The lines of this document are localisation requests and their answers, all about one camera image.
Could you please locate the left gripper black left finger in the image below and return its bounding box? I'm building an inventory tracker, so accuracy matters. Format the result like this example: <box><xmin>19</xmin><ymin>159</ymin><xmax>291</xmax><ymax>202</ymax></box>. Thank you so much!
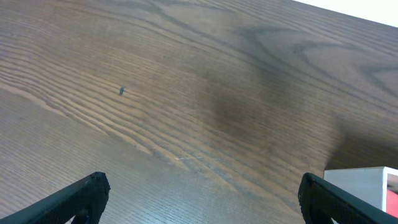
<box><xmin>1</xmin><ymin>172</ymin><xmax>111</xmax><ymax>224</ymax></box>

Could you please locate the white cardboard box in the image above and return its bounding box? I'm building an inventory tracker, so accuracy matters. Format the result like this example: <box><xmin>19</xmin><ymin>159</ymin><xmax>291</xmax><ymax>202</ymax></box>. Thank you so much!
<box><xmin>324</xmin><ymin>167</ymin><xmax>397</xmax><ymax>212</ymax></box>

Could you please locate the red toy car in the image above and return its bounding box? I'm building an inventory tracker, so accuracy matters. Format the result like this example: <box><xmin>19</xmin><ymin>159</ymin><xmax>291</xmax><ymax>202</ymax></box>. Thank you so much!
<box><xmin>386</xmin><ymin>189</ymin><xmax>398</xmax><ymax>218</ymax></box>

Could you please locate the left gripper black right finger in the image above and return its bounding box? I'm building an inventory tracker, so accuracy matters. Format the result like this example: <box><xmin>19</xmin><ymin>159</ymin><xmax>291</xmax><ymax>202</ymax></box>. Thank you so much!
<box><xmin>298</xmin><ymin>172</ymin><xmax>397</xmax><ymax>224</ymax></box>

